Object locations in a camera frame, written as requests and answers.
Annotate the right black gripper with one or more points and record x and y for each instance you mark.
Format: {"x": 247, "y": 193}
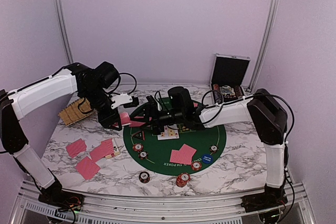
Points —
{"x": 148, "y": 110}

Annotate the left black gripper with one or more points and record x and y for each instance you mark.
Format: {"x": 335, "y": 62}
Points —
{"x": 106, "y": 119}

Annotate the red playing card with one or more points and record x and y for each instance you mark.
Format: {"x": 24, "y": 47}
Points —
{"x": 125, "y": 119}

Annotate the red playing card deck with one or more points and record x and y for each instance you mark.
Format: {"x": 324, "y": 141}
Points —
{"x": 103, "y": 150}

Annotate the black triangular dealer button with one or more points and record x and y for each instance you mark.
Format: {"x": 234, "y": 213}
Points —
{"x": 139, "y": 135}

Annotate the red card pile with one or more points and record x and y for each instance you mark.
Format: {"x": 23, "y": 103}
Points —
{"x": 87, "y": 168}
{"x": 76, "y": 147}

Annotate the red card pile front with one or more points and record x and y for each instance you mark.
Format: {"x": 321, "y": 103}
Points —
{"x": 87, "y": 168}

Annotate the blue small blind button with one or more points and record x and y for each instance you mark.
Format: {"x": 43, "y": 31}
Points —
{"x": 207, "y": 159}

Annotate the black poker chip stack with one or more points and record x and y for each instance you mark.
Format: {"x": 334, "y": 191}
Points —
{"x": 144, "y": 177}

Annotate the red poker chip stack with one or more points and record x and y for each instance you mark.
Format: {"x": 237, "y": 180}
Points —
{"x": 182, "y": 179}

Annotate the nine of hearts card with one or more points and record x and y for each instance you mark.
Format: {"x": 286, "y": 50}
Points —
{"x": 163, "y": 136}

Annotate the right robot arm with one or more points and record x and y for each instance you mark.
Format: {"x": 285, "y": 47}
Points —
{"x": 224, "y": 159}

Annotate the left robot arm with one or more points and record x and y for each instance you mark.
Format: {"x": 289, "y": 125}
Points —
{"x": 88, "y": 83}

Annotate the woven bamboo tray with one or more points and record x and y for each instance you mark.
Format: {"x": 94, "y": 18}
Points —
{"x": 76, "y": 111}

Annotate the playing card box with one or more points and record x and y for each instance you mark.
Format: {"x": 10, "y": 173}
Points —
{"x": 115, "y": 152}

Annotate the round green poker mat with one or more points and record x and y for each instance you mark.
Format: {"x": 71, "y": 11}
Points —
{"x": 159, "y": 152}

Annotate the aluminium poker chip case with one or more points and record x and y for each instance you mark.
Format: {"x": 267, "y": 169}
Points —
{"x": 227, "y": 76}

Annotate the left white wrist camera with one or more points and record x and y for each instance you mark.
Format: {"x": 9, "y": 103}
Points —
{"x": 125, "y": 100}

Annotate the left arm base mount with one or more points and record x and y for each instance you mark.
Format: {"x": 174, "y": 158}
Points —
{"x": 65, "y": 200}

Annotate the right aluminium frame post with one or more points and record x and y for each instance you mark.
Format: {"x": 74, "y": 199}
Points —
{"x": 273, "y": 7}

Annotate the aluminium frame post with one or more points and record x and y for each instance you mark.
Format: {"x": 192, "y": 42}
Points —
{"x": 63, "y": 31}
{"x": 273, "y": 7}

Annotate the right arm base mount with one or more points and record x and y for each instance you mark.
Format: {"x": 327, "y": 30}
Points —
{"x": 261, "y": 201}

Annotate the front aluminium rail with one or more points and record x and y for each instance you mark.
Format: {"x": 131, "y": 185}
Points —
{"x": 221, "y": 208}

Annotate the left aluminium frame post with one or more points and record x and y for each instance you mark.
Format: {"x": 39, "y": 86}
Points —
{"x": 63, "y": 31}

